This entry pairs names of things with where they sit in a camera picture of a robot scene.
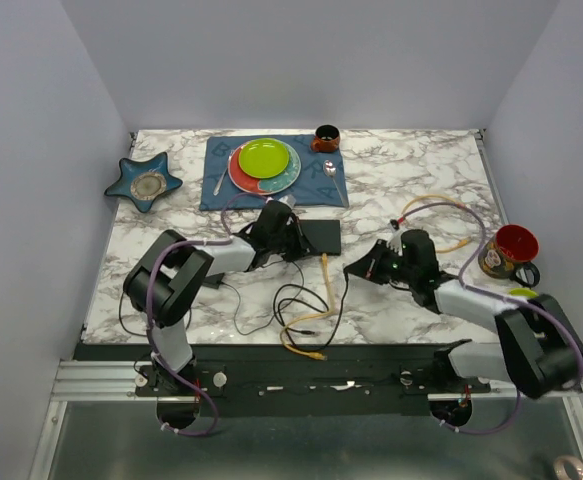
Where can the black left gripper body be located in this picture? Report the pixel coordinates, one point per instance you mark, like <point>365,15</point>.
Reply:
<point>287,244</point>

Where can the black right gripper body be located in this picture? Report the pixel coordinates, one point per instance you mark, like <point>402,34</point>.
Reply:
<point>393,267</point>

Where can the black network switch box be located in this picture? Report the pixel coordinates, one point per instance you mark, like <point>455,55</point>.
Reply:
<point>333,236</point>

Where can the black power adapter brick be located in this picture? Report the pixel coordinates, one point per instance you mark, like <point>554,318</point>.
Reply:
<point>213,281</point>

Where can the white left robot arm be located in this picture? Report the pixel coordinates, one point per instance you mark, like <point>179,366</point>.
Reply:
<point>166,280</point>

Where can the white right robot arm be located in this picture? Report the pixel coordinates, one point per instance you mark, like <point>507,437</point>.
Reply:
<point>537,350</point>

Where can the red and teal plate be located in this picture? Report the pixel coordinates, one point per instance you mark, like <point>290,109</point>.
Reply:
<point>270,186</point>

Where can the blue cloth placemat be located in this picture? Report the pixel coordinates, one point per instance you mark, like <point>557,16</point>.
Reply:
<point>321,181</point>

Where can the green plate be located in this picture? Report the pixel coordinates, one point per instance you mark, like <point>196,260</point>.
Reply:
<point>263,158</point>

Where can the silver spoon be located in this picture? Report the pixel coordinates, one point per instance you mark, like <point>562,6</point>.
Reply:
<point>330,171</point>

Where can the brown small cup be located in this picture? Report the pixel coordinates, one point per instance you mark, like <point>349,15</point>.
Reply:
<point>326,139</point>

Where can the red skull pattern mug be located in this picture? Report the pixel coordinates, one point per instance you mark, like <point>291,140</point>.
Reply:
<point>509,255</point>

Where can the green bowl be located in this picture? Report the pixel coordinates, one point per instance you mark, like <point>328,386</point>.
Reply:
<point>523,292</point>

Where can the blue star shaped dish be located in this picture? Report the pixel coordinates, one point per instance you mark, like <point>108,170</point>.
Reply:
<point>143,182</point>

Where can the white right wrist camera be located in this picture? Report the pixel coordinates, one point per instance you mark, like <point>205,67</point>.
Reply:
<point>395,242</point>

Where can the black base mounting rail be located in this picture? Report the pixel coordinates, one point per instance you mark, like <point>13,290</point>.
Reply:
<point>267,380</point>

